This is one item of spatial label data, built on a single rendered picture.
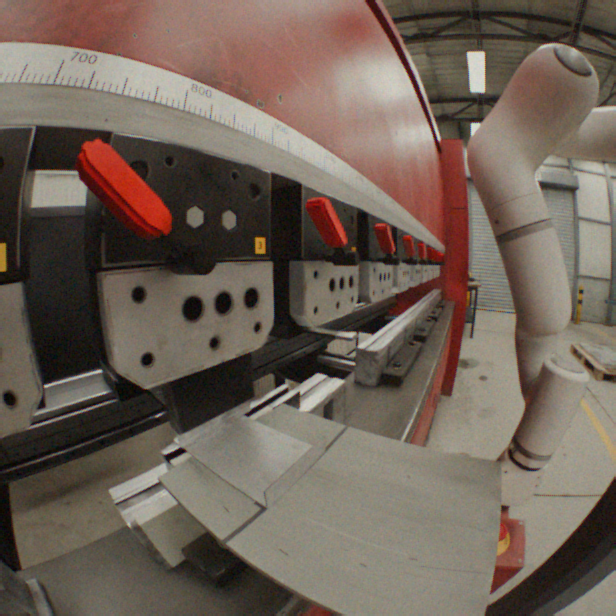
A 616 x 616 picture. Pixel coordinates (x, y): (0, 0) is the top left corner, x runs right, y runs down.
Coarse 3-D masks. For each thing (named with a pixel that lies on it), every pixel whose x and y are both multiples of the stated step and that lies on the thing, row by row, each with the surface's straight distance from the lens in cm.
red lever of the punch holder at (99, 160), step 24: (96, 144) 14; (96, 168) 13; (120, 168) 14; (96, 192) 14; (120, 192) 13; (144, 192) 14; (120, 216) 14; (144, 216) 13; (168, 216) 14; (168, 240) 14; (168, 264) 16; (192, 264) 14
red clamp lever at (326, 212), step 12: (312, 204) 26; (324, 204) 25; (312, 216) 26; (324, 216) 26; (336, 216) 27; (324, 228) 27; (336, 228) 27; (324, 240) 28; (336, 240) 28; (336, 252) 30; (348, 252) 30; (336, 264) 31; (348, 264) 30
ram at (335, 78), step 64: (0, 0) 27; (64, 0) 26; (128, 0) 27; (192, 0) 31; (256, 0) 39; (320, 0) 60; (192, 64) 25; (256, 64) 31; (320, 64) 44; (384, 64) 91; (64, 128) 19; (128, 128) 19; (192, 128) 22; (320, 128) 37; (384, 128) 67; (384, 192) 58
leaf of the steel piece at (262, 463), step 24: (216, 432) 29; (240, 432) 29; (264, 432) 29; (216, 456) 26; (240, 456) 26; (264, 456) 26; (288, 456) 26; (312, 456) 24; (240, 480) 24; (264, 480) 23; (288, 480) 22; (264, 504) 22
